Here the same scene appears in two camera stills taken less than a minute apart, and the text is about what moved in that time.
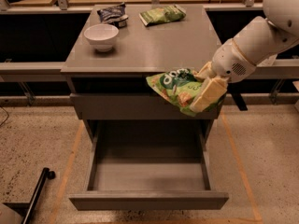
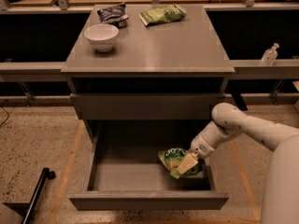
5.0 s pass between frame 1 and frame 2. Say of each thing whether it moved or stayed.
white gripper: moved
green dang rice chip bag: moved
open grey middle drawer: stayed
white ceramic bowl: stayed
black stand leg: stayed
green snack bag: stayed
